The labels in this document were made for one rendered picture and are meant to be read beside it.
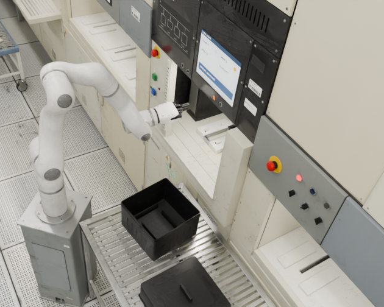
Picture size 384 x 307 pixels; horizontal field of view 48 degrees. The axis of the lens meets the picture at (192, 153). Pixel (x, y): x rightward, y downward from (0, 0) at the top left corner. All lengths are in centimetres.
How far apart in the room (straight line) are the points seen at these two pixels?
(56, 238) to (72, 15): 197
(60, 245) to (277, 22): 149
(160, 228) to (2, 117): 227
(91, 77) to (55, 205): 71
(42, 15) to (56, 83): 211
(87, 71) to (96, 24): 182
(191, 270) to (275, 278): 38
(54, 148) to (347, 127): 118
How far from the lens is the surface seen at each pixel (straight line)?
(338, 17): 134
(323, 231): 162
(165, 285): 195
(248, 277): 214
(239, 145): 176
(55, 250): 237
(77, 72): 180
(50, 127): 188
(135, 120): 194
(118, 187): 339
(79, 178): 347
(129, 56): 318
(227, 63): 177
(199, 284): 196
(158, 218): 225
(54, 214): 227
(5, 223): 330
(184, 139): 251
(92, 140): 376
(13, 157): 372
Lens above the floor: 257
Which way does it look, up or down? 44 degrees down
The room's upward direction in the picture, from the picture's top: 8 degrees clockwise
